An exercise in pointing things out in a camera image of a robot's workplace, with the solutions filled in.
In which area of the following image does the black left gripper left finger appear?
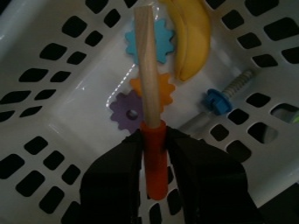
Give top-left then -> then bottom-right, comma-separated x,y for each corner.
78,129 -> 145,224

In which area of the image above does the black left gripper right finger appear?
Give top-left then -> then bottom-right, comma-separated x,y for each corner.
164,125 -> 265,224

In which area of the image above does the wooden toy screwdriver orange handle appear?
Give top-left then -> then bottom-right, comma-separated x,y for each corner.
133,4 -> 171,201

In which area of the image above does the purple toy gear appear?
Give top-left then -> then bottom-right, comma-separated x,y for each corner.
108,89 -> 145,134

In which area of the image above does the white plastic basket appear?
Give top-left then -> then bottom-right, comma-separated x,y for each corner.
0,0 -> 299,224

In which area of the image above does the toy bolt with blue head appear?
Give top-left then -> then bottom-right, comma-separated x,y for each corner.
203,68 -> 257,116

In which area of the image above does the orange toy gear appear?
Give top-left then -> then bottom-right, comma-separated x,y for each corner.
128,72 -> 176,112

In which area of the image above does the yellow toy banana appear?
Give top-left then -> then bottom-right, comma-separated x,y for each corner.
157,0 -> 212,82

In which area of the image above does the blue toy gear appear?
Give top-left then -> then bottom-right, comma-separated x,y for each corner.
124,18 -> 175,65

